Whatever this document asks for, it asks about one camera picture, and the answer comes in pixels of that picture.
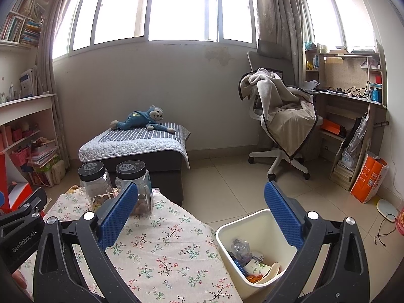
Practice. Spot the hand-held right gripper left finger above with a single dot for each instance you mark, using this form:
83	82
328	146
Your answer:
116	217

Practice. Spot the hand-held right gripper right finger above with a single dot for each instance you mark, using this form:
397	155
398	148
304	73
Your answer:
281	214

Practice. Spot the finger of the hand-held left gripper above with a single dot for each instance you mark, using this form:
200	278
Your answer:
2	199
34	205

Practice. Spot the cream plastic bin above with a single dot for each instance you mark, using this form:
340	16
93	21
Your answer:
240	227

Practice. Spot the clear plastic bottle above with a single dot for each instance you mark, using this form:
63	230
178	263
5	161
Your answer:
241	247

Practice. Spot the beige plastic scoop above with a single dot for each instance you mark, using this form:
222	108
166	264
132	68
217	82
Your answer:
272	271

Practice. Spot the blue cardboard box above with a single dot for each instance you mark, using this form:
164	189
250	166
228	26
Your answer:
239	265

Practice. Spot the orange peel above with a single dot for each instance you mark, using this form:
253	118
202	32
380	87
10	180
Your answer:
255	279

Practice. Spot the person's left hand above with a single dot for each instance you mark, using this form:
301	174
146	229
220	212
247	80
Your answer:
22	284

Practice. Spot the red and white cardboard box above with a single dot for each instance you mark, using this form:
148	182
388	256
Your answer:
17	195

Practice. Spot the jar with brown nuts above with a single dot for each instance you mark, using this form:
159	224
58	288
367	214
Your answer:
143	192

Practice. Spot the jar with green contents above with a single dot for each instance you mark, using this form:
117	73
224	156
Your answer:
94	183

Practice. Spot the stack of papers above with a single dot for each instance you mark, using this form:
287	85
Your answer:
42	154

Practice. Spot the grey office chair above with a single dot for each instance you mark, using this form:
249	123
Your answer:
277	161

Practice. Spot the dark grey ottoman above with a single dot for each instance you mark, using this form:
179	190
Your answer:
164	180

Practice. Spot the floral tablecloth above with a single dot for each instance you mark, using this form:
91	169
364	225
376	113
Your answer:
176	258

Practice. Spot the stack of books under desk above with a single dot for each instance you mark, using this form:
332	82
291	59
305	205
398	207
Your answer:
342	173

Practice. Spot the striped grey quilt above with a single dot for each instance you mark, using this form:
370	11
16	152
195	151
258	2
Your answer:
135	142

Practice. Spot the orange paper bag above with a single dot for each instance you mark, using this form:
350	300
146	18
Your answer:
369	180

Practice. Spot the beige blanket with dark trim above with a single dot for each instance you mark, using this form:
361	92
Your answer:
284	116

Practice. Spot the orange box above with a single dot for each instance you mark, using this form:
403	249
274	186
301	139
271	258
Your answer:
329	127

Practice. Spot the blue monkey plush toy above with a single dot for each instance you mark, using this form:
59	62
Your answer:
139	118

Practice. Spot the silver plastic bag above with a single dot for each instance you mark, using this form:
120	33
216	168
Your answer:
355	142

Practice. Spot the white bathroom scale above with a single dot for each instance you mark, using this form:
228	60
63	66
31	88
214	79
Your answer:
387	210

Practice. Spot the white desk calendar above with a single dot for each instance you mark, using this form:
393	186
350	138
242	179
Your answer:
27	83

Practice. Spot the pink school bag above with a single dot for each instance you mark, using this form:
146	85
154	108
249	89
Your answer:
401	221

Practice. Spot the grey curtain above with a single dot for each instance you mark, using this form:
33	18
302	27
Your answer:
50	69
274	12

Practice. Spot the blue bottle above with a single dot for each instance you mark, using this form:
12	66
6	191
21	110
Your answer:
376	95

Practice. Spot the wooden desk with hutch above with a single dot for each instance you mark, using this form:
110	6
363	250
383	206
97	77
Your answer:
344	72

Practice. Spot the rows of books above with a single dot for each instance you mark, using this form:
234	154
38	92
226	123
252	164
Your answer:
14	26

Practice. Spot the small window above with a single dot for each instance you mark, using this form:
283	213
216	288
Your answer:
347	15

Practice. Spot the large window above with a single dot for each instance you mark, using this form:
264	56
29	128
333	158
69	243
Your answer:
176	6

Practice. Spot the white wall bookshelf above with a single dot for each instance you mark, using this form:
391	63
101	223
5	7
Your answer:
19	42

